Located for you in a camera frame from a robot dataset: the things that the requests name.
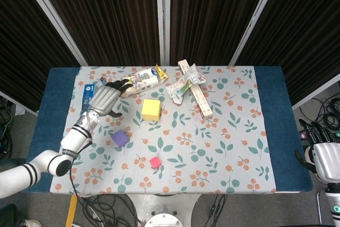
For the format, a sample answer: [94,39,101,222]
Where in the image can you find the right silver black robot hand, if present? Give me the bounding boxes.
[294,119,340,185]

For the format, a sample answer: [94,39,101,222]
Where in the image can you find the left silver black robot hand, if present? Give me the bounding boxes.
[89,80,134,118]

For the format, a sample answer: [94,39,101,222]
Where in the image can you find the purple foam cube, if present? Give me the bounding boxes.
[110,129,130,148]

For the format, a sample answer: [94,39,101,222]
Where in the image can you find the large yellow foam cube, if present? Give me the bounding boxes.
[141,98,162,122]

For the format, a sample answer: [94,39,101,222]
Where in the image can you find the small pink foam cube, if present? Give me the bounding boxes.
[149,156,163,170]

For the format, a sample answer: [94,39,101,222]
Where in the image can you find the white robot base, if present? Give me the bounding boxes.
[124,194,202,227]

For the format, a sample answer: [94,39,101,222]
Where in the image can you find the blue toothpaste box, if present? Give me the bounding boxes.
[80,83,100,115]

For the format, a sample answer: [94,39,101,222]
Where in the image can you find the white yellow snack bag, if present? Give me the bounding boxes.
[118,64,169,98]

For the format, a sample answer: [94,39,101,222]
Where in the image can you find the grey metal tube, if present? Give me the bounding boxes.
[315,189,324,227]

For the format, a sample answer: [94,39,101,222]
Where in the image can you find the blue felt table cover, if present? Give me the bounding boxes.
[25,66,313,194]

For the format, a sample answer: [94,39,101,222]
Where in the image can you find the crumpled white green wrapper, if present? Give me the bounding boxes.
[165,63,207,105]

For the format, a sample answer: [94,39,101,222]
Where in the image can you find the dark fabric partition panel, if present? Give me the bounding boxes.
[0,0,82,116]
[229,0,340,111]
[162,0,282,66]
[17,0,167,68]

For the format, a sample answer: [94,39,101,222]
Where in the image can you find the floral fruit print tablecloth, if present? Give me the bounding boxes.
[50,66,277,195]

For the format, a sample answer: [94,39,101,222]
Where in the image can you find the beige red toothpaste box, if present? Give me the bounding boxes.
[177,60,214,119]

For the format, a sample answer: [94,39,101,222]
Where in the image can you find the yellow floor tape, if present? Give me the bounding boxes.
[65,195,78,227]

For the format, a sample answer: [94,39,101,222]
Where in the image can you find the white shoe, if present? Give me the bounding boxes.
[25,218,43,227]

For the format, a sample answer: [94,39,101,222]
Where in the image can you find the black floor cable tangle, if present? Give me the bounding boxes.
[70,194,146,227]
[299,95,340,132]
[0,96,15,158]

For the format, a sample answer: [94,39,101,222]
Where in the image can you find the black cable with green light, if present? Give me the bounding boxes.
[207,194,227,227]

